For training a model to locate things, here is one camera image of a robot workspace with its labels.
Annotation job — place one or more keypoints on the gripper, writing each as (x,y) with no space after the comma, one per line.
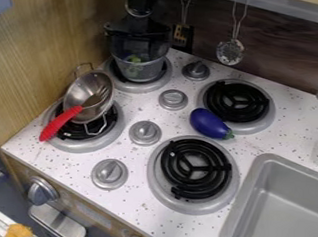
(137,27)

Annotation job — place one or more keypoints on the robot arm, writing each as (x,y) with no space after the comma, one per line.
(141,1)

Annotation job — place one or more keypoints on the black hanging spatula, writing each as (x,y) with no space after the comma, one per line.
(182,33)

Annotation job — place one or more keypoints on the silver pot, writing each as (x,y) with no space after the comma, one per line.
(89,97)

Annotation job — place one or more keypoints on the toy stove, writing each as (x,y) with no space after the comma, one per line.
(194,169)

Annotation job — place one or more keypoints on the grey cup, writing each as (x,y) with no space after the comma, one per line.
(144,71)

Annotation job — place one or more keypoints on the silver hanging strainer spoon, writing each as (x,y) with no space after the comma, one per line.
(230,51)

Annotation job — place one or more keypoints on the purple toy eggplant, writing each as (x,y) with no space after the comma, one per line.
(208,123)

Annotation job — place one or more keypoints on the toy sink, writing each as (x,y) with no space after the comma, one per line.
(279,210)

